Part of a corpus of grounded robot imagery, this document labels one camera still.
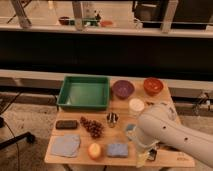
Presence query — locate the black chair base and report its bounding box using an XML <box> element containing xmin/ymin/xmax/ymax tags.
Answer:
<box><xmin>0</xmin><ymin>114</ymin><xmax>36</xmax><ymax>151</ymax></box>

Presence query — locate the blue plastic cup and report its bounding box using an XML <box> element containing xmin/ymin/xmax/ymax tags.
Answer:
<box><xmin>125</xmin><ymin>124</ymin><xmax>136</xmax><ymax>141</ymax></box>

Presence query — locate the green plastic tray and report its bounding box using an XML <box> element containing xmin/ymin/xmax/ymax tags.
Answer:
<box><xmin>57</xmin><ymin>76</ymin><xmax>110</xmax><ymax>110</ymax></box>

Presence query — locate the dark brown rectangular block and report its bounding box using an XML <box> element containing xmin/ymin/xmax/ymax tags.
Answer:
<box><xmin>56</xmin><ymin>120</ymin><xmax>78</xmax><ymax>130</ymax></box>

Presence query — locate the blue-grey cloth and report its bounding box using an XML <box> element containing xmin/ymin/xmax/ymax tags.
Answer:
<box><xmin>51</xmin><ymin>134</ymin><xmax>81</xmax><ymax>158</ymax></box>

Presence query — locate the small metal cup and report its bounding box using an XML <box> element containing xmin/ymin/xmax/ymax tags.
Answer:
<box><xmin>107</xmin><ymin>112</ymin><xmax>118</xmax><ymax>128</ymax></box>

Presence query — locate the purple bowl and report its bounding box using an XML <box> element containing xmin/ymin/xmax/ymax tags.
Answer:
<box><xmin>112</xmin><ymin>80</ymin><xmax>135</xmax><ymax>99</ymax></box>

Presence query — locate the blue sponge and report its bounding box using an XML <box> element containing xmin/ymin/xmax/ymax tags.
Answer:
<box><xmin>107</xmin><ymin>143</ymin><xmax>128</xmax><ymax>158</ymax></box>

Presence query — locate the white plastic cup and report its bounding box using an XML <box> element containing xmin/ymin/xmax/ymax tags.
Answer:
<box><xmin>129</xmin><ymin>98</ymin><xmax>145</xmax><ymax>116</ymax></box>

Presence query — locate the bunch of red grapes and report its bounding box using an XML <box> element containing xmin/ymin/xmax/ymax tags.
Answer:
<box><xmin>80</xmin><ymin>117</ymin><xmax>104</xmax><ymax>139</ymax></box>

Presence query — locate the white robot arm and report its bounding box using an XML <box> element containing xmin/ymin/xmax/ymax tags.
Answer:
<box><xmin>135</xmin><ymin>103</ymin><xmax>213</xmax><ymax>168</ymax></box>

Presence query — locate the red-orange bowl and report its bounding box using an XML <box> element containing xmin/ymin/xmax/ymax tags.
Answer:
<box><xmin>143</xmin><ymin>77</ymin><xmax>164</xmax><ymax>96</ymax></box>

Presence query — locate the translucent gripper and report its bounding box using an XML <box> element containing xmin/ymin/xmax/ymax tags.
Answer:
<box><xmin>135</xmin><ymin>138</ymin><xmax>158</xmax><ymax>168</ymax></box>

